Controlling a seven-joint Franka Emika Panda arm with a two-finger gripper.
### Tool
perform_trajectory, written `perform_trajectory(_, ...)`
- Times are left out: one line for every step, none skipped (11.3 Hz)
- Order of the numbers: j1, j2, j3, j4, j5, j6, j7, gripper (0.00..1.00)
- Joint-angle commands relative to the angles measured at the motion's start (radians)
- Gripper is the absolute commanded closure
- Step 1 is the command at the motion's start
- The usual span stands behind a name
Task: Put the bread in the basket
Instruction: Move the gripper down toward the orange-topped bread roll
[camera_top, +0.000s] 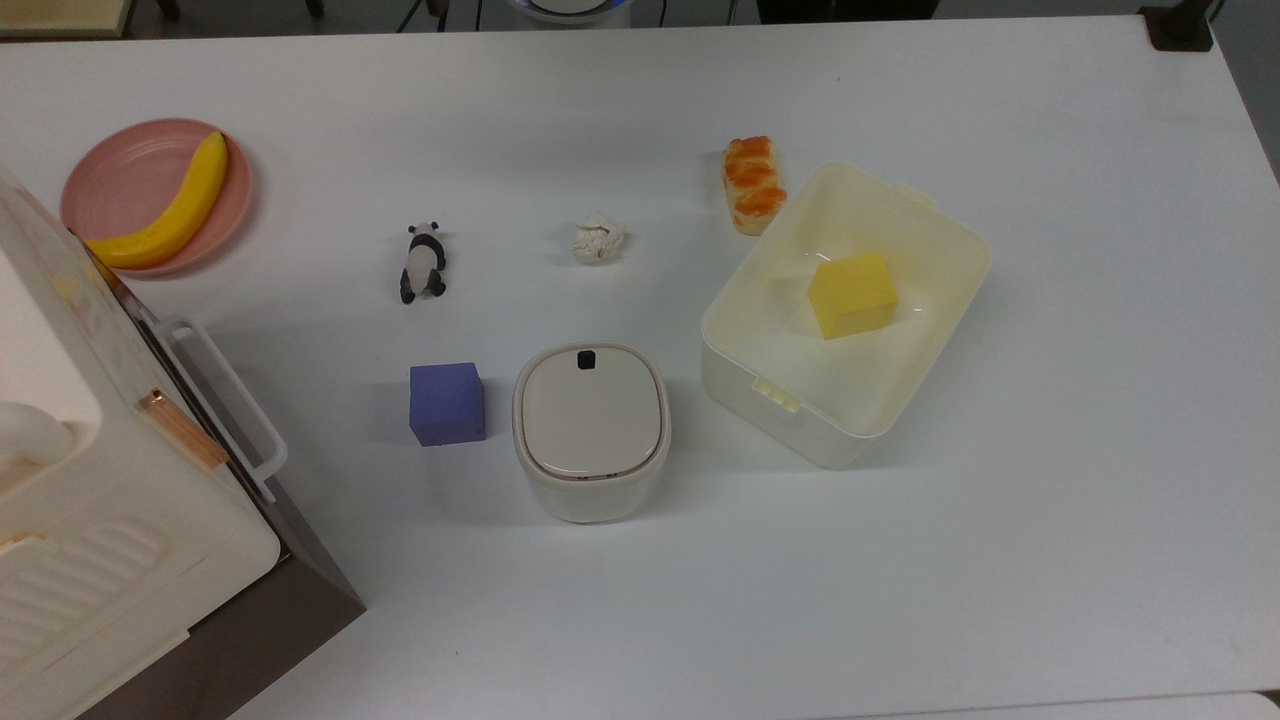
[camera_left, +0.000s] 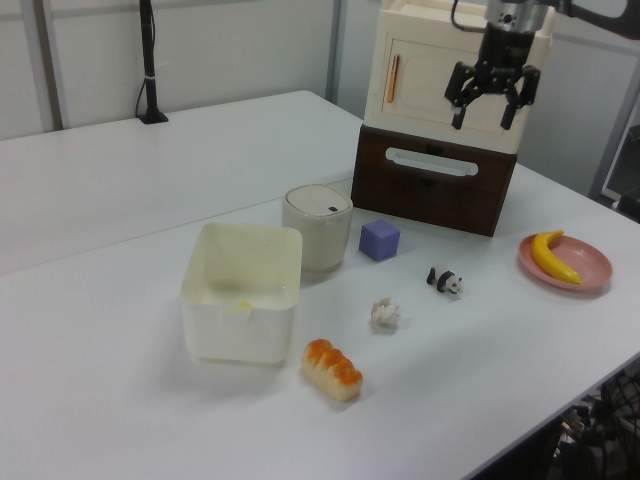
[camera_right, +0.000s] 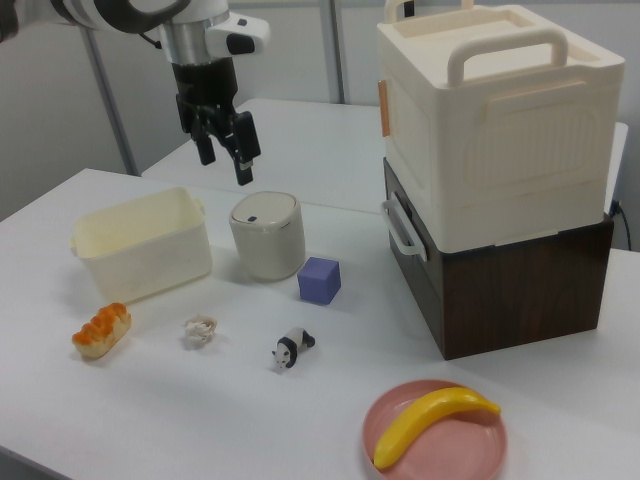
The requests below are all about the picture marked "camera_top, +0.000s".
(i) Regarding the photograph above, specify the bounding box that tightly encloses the orange glazed bread loaf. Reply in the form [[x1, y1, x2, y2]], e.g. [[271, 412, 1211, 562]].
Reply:
[[723, 136, 789, 237]]

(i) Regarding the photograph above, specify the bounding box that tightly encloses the cream plastic basket box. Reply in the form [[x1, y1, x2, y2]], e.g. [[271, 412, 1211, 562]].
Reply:
[[700, 162, 994, 470]]

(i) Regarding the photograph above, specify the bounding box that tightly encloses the cream lidded trash can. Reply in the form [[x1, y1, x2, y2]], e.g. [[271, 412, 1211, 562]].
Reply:
[[512, 342, 673, 524]]

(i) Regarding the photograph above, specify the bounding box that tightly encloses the crumpled white paper ball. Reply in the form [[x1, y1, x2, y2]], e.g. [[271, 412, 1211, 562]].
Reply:
[[571, 211, 627, 265]]

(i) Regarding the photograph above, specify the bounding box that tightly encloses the purple cube block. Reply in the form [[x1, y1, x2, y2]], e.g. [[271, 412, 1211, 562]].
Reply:
[[408, 362, 488, 447]]

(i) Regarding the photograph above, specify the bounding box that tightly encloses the yellow cube block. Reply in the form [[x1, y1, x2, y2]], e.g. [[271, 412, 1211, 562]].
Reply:
[[807, 252, 900, 341]]

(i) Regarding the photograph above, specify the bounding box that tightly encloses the small panda figurine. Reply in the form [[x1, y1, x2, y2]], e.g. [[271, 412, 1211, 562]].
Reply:
[[399, 222, 449, 305]]

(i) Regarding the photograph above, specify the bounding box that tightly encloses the yellow banana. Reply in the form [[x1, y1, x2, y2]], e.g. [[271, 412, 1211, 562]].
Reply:
[[84, 131, 229, 271]]

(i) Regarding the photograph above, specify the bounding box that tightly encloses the pink round plate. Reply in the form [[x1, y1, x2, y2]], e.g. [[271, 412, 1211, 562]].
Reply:
[[60, 118, 254, 278]]

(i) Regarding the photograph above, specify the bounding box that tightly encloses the cream toaster oven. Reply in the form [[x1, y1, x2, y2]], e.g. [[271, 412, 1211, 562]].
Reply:
[[0, 163, 367, 720]]

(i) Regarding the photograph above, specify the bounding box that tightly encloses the black table corner clamp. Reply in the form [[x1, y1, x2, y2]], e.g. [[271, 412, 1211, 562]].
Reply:
[[1139, 5, 1216, 53]]

